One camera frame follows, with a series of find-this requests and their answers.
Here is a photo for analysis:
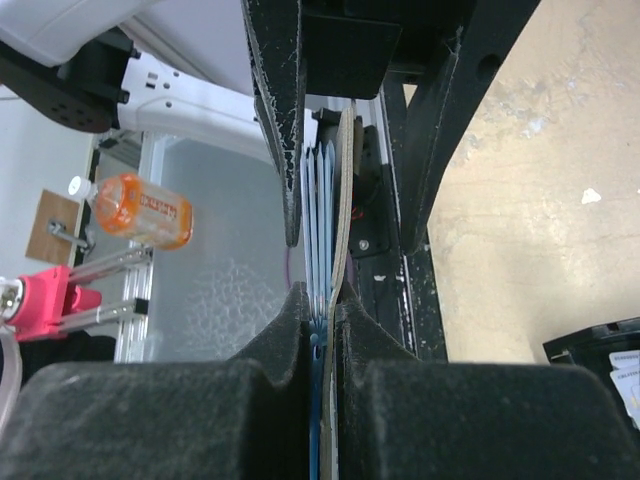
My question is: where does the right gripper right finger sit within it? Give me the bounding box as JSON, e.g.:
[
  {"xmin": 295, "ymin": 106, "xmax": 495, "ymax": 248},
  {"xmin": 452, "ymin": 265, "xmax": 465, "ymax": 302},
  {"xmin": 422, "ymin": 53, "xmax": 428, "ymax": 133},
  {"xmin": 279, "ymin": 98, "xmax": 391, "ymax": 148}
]
[{"xmin": 335, "ymin": 286, "xmax": 639, "ymax": 479}]

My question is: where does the orange labelled bottle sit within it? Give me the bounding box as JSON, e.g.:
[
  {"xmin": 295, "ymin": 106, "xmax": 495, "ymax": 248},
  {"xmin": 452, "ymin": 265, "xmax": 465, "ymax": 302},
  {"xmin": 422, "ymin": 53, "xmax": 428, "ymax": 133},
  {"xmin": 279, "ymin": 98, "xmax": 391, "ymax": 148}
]
[{"xmin": 68, "ymin": 173, "xmax": 193, "ymax": 250}]

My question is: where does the pink plastic fixture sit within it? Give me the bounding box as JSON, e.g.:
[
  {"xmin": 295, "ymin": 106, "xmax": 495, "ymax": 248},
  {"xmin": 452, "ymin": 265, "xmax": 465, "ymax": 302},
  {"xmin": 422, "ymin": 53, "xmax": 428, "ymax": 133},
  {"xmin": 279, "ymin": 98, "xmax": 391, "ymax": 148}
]
[{"xmin": 1, "ymin": 266, "xmax": 102, "ymax": 342}]

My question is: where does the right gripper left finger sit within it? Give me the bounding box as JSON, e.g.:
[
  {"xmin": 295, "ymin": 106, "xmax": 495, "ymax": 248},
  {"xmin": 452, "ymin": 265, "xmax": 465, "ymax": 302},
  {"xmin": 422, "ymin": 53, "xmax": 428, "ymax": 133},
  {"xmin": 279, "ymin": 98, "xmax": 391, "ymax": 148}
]
[{"xmin": 1, "ymin": 283, "xmax": 310, "ymax": 479}]

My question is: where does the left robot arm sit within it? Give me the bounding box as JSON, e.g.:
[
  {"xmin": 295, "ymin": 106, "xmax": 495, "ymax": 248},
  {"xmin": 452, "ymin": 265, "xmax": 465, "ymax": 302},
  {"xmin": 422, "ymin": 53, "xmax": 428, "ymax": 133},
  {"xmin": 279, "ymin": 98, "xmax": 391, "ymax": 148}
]
[{"xmin": 1, "ymin": 1, "xmax": 537, "ymax": 254}]

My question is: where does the black plastic bin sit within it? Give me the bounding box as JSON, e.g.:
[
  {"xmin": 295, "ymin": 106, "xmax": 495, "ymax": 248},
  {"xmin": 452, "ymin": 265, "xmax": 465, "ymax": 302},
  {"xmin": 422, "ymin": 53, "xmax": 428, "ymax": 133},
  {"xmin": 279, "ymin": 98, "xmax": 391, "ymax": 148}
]
[{"xmin": 543, "ymin": 317, "xmax": 639, "ymax": 369}]

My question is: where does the brown cardboard panel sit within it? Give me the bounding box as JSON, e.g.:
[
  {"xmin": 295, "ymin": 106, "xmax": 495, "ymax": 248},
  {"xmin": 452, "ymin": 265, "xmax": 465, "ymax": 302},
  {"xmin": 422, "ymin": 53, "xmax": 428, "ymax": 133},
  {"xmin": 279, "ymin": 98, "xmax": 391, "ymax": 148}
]
[{"xmin": 25, "ymin": 189, "xmax": 80, "ymax": 265}]

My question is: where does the white VIP cards pile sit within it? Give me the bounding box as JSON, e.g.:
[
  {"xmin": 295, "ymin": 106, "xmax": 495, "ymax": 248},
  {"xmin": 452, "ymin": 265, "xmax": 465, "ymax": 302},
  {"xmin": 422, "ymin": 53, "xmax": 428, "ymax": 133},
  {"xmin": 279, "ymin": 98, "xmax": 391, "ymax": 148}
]
[{"xmin": 609, "ymin": 350, "xmax": 639, "ymax": 430}]

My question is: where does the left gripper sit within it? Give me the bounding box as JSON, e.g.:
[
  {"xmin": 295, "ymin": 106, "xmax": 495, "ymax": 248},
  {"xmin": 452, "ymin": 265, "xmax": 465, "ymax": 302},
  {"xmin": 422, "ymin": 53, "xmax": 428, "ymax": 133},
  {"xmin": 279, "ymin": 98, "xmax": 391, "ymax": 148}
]
[{"xmin": 241, "ymin": 0, "xmax": 539, "ymax": 255}]

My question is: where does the aluminium rail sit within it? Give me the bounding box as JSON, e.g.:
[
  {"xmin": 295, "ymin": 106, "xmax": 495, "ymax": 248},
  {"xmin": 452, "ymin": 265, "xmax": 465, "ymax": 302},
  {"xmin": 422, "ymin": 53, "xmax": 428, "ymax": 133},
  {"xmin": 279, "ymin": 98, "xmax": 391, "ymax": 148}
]
[{"xmin": 74, "ymin": 249, "xmax": 154, "ymax": 364}]

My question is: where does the grey card holder wallet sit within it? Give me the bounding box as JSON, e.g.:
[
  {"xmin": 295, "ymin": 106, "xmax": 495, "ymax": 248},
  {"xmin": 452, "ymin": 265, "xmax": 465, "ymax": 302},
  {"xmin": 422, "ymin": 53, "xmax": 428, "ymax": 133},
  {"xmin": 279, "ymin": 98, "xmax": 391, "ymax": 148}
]
[{"xmin": 300, "ymin": 100, "xmax": 356, "ymax": 479}]

